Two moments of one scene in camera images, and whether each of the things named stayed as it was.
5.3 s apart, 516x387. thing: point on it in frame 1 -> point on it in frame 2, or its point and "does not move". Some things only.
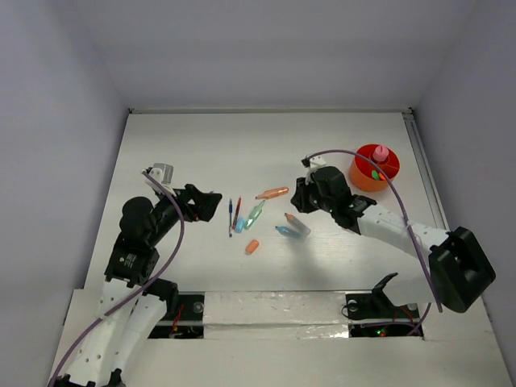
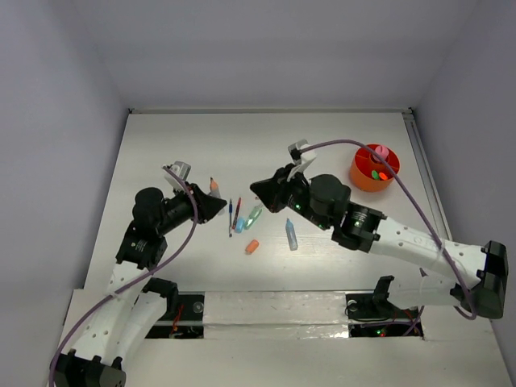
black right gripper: [301, 197] -> [272, 190]
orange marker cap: [251, 246] does not move
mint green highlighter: [253, 216] does not move
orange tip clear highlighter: [303, 230] -> [214, 190]
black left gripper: [205, 202] does not move
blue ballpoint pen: [230, 210] does not move
